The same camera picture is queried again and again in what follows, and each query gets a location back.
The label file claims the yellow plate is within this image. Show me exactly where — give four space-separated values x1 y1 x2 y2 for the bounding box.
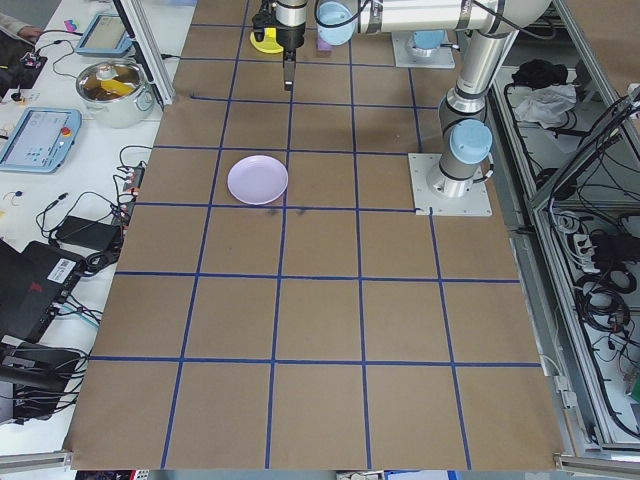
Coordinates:
248 27 286 55

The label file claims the black dock with cables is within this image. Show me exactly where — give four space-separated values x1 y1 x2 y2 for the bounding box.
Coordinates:
0 342 86 426

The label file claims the blue teach pendant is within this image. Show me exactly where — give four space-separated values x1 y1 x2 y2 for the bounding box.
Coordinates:
76 12 135 56
0 107 83 175

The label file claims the black cloth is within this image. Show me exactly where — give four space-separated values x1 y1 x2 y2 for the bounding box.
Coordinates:
512 58 570 87

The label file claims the beige sleeved forearm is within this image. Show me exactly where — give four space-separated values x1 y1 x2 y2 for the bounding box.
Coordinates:
0 10 45 45

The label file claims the metal V-shaped frame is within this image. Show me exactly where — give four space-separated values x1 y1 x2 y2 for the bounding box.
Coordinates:
487 0 640 459

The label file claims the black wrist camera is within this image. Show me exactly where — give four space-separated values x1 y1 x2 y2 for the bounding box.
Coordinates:
250 0 279 45

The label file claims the aluminium profile post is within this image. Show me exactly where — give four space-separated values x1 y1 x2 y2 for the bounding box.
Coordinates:
110 0 177 107

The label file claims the black hub with red plugs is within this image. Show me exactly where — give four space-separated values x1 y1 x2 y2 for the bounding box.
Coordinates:
113 163 147 214

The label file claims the glass pot lid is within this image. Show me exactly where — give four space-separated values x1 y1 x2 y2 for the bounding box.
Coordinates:
75 58 146 104

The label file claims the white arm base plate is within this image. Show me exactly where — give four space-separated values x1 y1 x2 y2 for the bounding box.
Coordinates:
391 30 457 70
407 152 495 220

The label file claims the purple plate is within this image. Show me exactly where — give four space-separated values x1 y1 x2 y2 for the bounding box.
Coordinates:
226 154 290 206

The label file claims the white cloth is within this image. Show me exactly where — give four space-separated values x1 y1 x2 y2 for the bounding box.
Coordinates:
514 82 580 129

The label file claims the black coiled cable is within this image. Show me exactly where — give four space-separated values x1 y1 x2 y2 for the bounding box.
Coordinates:
574 269 632 331

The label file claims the white power strip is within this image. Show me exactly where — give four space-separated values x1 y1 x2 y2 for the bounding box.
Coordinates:
569 230 597 254

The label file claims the silver cooking pot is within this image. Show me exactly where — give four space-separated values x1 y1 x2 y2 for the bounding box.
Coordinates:
74 58 155 130

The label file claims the black computer box with label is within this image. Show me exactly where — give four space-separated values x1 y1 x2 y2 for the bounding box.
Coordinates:
0 238 87 346

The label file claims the flat black power brick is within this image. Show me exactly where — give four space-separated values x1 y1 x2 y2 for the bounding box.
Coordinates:
53 214 123 250

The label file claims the aluminium profile bar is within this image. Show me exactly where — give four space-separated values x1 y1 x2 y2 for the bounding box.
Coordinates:
0 448 75 472
552 452 640 475

